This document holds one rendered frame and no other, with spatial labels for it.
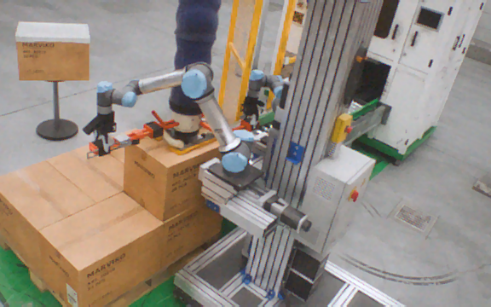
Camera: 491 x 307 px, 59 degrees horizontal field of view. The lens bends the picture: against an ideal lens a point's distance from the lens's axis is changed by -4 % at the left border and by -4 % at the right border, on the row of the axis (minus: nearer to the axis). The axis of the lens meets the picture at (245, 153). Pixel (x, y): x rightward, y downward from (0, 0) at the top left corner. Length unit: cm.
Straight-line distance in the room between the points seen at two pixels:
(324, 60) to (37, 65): 279
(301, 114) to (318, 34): 40
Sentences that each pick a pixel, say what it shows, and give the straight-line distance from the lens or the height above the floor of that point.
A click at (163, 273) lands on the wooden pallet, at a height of 9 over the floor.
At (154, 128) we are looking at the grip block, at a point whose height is 109.
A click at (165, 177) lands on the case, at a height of 87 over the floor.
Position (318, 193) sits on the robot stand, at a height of 111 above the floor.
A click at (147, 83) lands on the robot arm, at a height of 143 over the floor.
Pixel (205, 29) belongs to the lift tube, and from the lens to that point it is 246.
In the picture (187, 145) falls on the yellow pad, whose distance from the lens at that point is 270.
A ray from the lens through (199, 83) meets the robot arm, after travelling 202.
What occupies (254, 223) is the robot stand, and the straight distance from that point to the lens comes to 223.
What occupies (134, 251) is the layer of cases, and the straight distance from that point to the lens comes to 272.
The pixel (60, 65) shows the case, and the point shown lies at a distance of 424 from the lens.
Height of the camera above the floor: 236
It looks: 31 degrees down
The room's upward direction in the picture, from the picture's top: 11 degrees clockwise
